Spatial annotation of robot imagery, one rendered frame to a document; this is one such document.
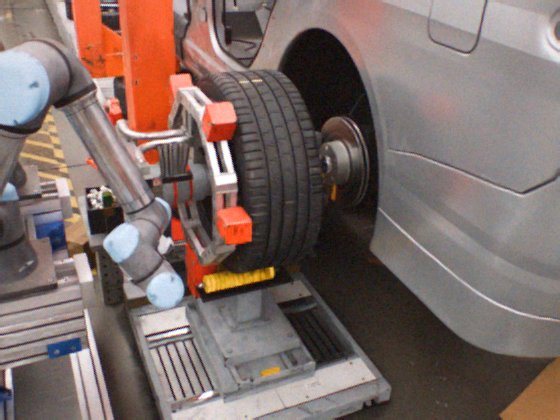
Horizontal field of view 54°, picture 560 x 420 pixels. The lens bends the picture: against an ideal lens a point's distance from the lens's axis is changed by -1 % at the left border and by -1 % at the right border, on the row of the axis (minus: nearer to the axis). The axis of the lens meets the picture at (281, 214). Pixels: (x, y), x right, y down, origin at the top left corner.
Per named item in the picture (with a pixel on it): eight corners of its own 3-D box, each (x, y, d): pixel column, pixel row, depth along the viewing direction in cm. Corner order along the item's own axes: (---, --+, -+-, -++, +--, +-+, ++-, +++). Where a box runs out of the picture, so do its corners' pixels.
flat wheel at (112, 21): (102, 22, 652) (100, 1, 640) (147, 29, 630) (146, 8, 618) (61, 31, 599) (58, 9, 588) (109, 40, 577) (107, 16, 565)
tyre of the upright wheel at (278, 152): (349, 214, 151) (279, 25, 172) (270, 229, 142) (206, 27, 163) (280, 285, 208) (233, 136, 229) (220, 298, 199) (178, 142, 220)
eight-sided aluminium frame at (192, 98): (236, 291, 173) (239, 128, 145) (216, 296, 170) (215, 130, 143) (188, 210, 215) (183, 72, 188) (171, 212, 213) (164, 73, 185)
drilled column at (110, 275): (126, 300, 255) (117, 222, 234) (104, 304, 251) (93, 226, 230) (122, 287, 263) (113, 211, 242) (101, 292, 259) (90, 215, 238)
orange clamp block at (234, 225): (241, 226, 161) (252, 241, 154) (215, 230, 158) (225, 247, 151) (241, 205, 158) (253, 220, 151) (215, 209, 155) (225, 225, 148)
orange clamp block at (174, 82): (196, 97, 183) (190, 73, 185) (173, 99, 180) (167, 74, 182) (192, 106, 189) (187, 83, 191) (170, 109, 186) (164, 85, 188)
